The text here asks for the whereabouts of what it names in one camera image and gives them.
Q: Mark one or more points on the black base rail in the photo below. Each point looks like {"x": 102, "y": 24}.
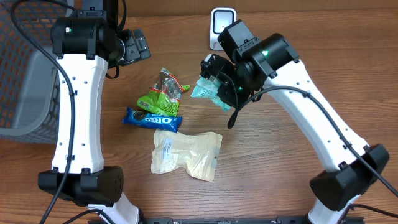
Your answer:
{"x": 277, "y": 220}

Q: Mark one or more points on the blue Oreo cookie pack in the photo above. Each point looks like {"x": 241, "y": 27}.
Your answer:
{"x": 152, "y": 121}

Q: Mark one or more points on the green snack packet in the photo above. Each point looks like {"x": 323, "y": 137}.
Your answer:
{"x": 165, "y": 95}

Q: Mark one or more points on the white barcode scanner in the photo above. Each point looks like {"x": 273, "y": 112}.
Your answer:
{"x": 221, "y": 17}

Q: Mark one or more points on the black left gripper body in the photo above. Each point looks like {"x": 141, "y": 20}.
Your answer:
{"x": 131, "y": 50}

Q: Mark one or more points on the grey plastic mesh basket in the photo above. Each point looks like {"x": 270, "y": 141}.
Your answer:
{"x": 30, "y": 88}

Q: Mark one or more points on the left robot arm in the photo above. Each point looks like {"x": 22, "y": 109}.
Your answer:
{"x": 86, "y": 44}

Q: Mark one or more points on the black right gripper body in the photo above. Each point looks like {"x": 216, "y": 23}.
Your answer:
{"x": 236, "y": 88}

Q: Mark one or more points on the teal snack packet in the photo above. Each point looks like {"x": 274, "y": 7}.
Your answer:
{"x": 208, "y": 88}

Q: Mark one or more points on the beige paper pouch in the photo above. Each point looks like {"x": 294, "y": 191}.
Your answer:
{"x": 197, "y": 154}

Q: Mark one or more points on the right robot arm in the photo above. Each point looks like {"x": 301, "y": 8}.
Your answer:
{"x": 254, "y": 67}

